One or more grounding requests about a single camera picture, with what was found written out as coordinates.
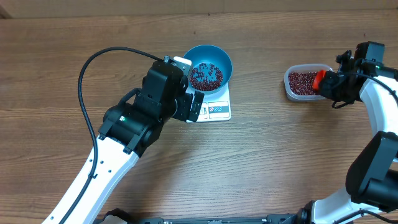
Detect clear plastic container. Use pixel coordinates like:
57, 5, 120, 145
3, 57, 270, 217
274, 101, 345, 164
284, 63, 333, 101

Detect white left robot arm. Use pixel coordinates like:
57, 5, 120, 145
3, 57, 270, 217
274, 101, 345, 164
44, 57, 204, 223

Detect red beans in bowl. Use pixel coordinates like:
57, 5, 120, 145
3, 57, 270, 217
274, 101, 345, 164
189, 62, 223, 91

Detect red measuring scoop blue handle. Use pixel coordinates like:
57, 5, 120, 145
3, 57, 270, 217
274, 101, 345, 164
313, 70, 326, 91

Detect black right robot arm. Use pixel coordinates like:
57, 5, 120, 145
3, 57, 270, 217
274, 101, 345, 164
285, 41, 397, 223

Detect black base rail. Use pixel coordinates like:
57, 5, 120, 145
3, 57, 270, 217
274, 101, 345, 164
93, 208, 312, 224

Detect teal blue bowl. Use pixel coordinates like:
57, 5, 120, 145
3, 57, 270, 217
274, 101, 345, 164
183, 44, 233, 93

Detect white digital kitchen scale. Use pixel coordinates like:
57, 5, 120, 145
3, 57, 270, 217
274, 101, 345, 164
197, 83, 231, 123

